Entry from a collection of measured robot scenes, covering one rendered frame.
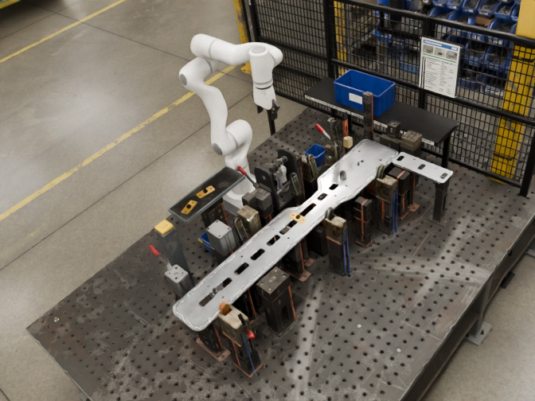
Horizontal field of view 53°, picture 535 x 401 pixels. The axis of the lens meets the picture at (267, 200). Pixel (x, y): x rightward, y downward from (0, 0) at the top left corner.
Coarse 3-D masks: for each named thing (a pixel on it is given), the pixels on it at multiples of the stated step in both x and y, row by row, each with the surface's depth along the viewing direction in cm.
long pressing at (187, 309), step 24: (360, 144) 280; (336, 168) 269; (360, 168) 266; (336, 192) 256; (288, 216) 249; (312, 216) 246; (264, 240) 240; (288, 240) 238; (240, 264) 232; (264, 264) 230; (192, 288) 226; (240, 288) 222; (192, 312) 217; (216, 312) 215
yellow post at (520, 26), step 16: (528, 0) 222; (528, 16) 226; (528, 32) 230; (528, 48) 234; (512, 64) 243; (512, 80) 248; (528, 80) 243; (512, 96) 253; (512, 112) 258; (512, 128) 263; (512, 144) 268; (512, 160) 276; (512, 176) 288
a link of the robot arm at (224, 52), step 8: (216, 40) 233; (216, 48) 230; (224, 48) 228; (232, 48) 227; (240, 48) 227; (248, 48) 228; (272, 48) 224; (216, 56) 232; (224, 56) 228; (232, 56) 226; (240, 56) 228; (248, 56) 230; (280, 56) 224; (232, 64) 229
